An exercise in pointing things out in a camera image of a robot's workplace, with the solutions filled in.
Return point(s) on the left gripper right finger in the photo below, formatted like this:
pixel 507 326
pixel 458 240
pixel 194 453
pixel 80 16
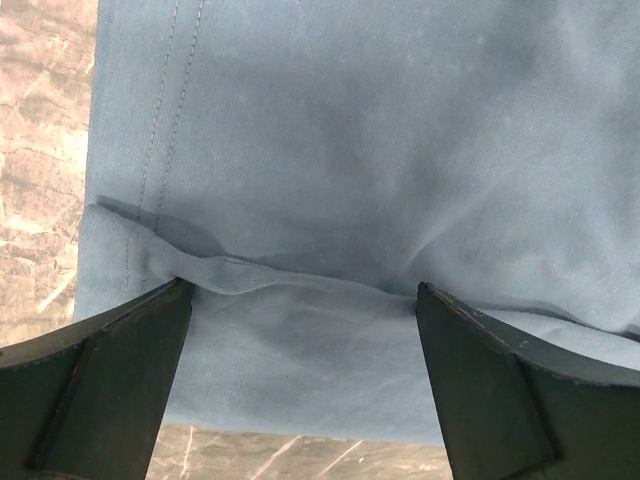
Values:
pixel 513 406

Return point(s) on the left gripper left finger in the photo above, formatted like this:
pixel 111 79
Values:
pixel 86 401

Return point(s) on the blue t shirt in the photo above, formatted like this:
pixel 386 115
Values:
pixel 307 164

